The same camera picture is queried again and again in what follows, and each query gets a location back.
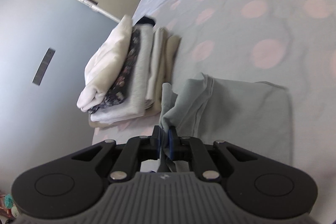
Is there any grey wall plate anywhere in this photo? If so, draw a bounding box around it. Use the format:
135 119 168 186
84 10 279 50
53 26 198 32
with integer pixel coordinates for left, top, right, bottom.
33 48 55 86

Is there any grey pink-dotted bedspread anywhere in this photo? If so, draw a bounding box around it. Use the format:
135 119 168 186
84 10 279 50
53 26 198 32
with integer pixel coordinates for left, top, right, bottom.
91 0 335 223

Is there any stuffed toys pile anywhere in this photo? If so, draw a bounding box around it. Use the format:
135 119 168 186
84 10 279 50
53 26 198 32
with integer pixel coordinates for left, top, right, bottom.
0 193 20 224

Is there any grey long-sleeve shirt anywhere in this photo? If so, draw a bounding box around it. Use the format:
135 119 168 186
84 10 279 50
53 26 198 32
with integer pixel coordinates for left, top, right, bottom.
159 73 293 164

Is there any folded clothes stack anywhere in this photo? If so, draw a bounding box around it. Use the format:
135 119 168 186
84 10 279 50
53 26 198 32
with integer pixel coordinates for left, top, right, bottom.
77 15 181 128

